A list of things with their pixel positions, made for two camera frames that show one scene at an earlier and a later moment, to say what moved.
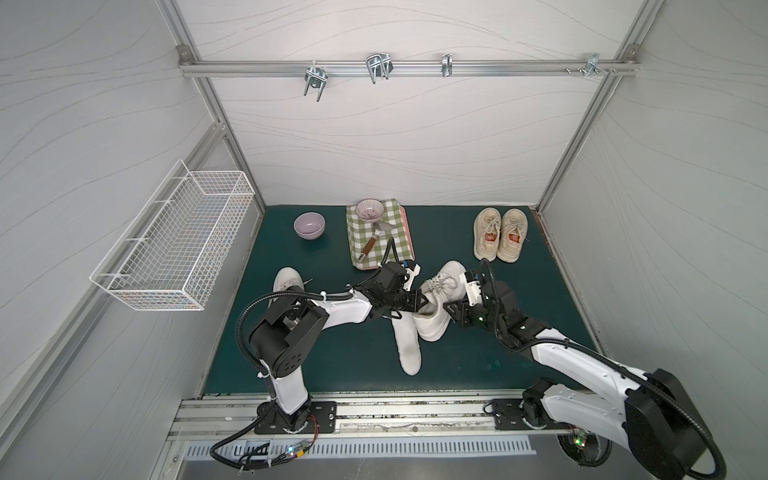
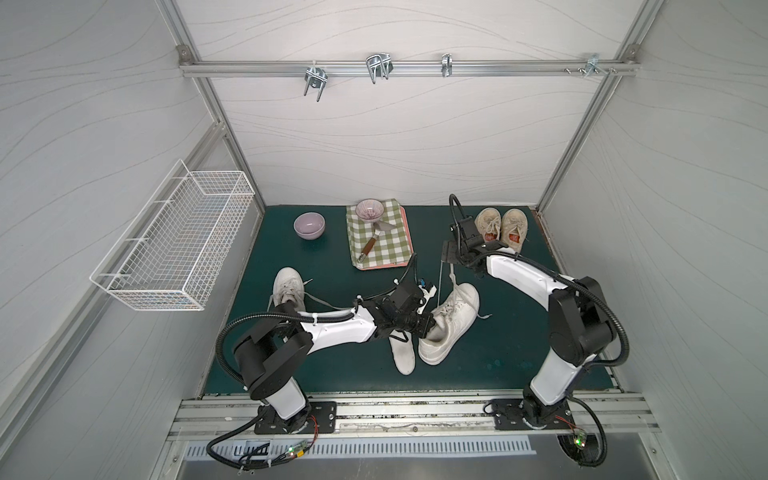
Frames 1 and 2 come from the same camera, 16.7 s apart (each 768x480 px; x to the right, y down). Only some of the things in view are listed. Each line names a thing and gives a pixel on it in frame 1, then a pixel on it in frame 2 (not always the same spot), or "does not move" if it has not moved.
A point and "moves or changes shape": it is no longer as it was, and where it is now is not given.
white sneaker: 446,286 moves or changes shape
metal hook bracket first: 315,77 does not move
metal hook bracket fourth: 592,64 does not move
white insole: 408,342 moves or changes shape
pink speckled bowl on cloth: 369,209 does not move
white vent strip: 272,449 does not move
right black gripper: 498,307 → 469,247
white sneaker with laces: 287,277 does not move
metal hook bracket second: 379,64 does not move
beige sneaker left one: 487,229 does not move
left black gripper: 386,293 → 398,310
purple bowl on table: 309,225 does not move
